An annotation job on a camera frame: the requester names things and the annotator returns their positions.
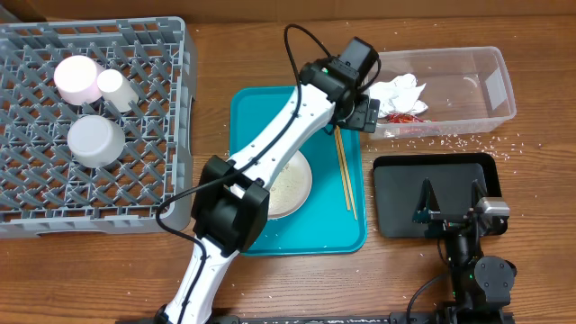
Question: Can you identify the grey bowl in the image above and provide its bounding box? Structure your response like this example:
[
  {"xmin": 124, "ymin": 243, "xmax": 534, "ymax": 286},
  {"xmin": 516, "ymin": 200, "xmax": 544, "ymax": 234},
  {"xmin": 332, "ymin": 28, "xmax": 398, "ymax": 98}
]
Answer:
[{"xmin": 67, "ymin": 115, "xmax": 125, "ymax": 168}]

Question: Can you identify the black plastic tray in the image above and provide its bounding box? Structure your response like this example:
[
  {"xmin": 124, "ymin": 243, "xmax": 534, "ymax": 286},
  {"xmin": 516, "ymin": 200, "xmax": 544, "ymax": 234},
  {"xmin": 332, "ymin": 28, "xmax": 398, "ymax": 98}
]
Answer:
[{"xmin": 373, "ymin": 153, "xmax": 502, "ymax": 239}]

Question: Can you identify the teal plastic tray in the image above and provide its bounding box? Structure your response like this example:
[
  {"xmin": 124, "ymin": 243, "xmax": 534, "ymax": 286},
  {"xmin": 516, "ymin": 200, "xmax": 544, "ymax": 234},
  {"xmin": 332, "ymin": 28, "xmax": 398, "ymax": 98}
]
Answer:
[{"xmin": 229, "ymin": 86, "xmax": 367, "ymax": 257}]

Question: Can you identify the wooden chopstick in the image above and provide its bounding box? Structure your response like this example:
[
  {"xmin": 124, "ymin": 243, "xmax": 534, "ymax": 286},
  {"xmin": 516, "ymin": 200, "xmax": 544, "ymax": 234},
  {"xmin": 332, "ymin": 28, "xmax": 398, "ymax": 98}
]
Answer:
[
  {"xmin": 334, "ymin": 126, "xmax": 351, "ymax": 211},
  {"xmin": 339, "ymin": 129, "xmax": 358, "ymax": 221}
]

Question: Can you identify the white napkin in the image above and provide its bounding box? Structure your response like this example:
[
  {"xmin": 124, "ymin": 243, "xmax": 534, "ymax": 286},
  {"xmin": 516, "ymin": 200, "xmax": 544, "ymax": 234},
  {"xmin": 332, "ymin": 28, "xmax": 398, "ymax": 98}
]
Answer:
[{"xmin": 367, "ymin": 74, "xmax": 428, "ymax": 118}]

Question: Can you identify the white plastic cup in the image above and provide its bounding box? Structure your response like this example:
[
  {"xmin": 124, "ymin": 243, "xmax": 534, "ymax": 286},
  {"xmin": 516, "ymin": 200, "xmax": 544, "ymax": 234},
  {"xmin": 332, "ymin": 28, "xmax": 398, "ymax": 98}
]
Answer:
[{"xmin": 96, "ymin": 69, "xmax": 139, "ymax": 113}]

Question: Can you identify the small pink bowl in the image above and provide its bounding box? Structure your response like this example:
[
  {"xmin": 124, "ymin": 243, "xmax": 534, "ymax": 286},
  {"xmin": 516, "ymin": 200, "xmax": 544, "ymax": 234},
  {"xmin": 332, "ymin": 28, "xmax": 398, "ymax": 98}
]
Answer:
[{"xmin": 53, "ymin": 55, "xmax": 104, "ymax": 105}]

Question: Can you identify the grey dishwasher rack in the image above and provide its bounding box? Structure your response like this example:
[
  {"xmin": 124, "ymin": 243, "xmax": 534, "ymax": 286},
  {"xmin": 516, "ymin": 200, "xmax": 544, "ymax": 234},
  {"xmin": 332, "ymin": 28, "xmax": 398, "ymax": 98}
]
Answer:
[{"xmin": 1, "ymin": 16, "xmax": 197, "ymax": 239}]

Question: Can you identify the red snack wrapper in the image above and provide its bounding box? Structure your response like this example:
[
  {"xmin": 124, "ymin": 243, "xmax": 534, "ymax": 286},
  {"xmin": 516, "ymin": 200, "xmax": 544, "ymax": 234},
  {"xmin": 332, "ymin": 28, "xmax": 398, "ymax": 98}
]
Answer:
[{"xmin": 384, "ymin": 112, "xmax": 430, "ymax": 137}]

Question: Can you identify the right wooden chopstick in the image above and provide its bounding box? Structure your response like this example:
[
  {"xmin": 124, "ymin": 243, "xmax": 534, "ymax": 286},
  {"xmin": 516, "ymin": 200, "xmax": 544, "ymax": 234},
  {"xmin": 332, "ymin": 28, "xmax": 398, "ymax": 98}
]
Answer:
[{"xmin": 339, "ymin": 129, "xmax": 358, "ymax": 221}]

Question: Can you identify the large white plate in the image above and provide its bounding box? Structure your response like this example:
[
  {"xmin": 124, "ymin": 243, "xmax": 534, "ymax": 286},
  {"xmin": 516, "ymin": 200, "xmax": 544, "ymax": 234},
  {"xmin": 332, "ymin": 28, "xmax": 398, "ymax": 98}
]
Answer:
[{"xmin": 268, "ymin": 151, "xmax": 312, "ymax": 220}]

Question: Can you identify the left wooden chopstick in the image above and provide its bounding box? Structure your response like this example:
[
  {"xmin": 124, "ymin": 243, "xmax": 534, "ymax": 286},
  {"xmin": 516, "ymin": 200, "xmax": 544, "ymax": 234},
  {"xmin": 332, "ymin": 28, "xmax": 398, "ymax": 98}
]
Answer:
[{"xmin": 334, "ymin": 126, "xmax": 351, "ymax": 211}]

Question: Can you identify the clear plastic bin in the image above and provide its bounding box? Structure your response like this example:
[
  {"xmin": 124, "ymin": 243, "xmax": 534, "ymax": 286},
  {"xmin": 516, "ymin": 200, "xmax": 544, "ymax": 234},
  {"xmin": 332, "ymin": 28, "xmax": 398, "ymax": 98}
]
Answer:
[{"xmin": 366, "ymin": 47, "xmax": 517, "ymax": 140}]

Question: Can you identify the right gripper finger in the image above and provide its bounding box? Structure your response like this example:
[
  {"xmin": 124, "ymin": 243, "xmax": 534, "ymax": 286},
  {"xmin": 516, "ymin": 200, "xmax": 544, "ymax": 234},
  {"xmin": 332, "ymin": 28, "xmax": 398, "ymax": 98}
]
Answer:
[
  {"xmin": 471, "ymin": 179, "xmax": 487, "ymax": 208},
  {"xmin": 414, "ymin": 178, "xmax": 440, "ymax": 216}
]

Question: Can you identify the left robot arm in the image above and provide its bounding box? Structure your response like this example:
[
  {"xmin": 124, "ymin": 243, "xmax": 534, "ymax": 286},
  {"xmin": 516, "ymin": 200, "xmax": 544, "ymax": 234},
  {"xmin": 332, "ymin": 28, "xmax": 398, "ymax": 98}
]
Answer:
[{"xmin": 153, "ymin": 38, "xmax": 380, "ymax": 323}]

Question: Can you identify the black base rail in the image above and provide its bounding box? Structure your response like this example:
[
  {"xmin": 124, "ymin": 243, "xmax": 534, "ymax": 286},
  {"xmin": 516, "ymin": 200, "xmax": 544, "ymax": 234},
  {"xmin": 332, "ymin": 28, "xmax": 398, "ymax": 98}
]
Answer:
[{"xmin": 115, "ymin": 312, "xmax": 516, "ymax": 324}]

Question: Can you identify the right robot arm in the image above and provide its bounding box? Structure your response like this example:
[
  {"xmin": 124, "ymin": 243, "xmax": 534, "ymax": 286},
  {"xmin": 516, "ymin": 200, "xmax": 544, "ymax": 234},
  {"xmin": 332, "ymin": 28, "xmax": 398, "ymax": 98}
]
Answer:
[{"xmin": 405, "ymin": 178, "xmax": 518, "ymax": 324}]

